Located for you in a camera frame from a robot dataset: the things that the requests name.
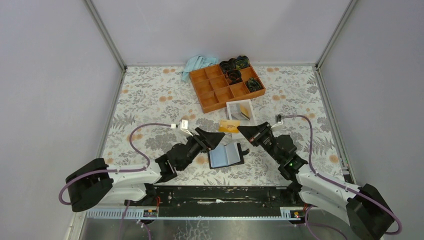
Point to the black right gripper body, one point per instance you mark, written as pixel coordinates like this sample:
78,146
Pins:
266,140

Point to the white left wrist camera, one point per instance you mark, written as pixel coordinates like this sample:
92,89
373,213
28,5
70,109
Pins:
182,127

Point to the orange compartment tray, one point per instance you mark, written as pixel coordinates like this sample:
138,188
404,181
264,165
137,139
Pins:
213,90

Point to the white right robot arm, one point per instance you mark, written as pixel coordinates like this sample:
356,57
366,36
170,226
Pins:
361,207

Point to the floral patterned table mat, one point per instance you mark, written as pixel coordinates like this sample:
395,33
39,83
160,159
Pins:
153,97

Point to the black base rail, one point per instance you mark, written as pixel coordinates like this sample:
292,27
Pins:
220,201

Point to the black leather card holder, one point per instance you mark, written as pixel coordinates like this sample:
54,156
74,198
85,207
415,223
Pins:
227,155

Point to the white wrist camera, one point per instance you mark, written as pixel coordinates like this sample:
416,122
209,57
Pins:
182,127
279,123

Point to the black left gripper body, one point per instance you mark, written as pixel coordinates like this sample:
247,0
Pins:
194,147

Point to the dark rolled sock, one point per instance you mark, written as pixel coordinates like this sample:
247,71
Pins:
227,65
233,76
242,62
253,85

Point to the stack of cards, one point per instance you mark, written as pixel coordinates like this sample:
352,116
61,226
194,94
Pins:
239,112

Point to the light blue cloth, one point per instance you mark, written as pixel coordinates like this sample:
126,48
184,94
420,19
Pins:
196,63

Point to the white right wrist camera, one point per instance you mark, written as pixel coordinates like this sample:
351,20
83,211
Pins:
279,123

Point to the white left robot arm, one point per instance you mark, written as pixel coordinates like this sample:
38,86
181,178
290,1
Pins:
98,183

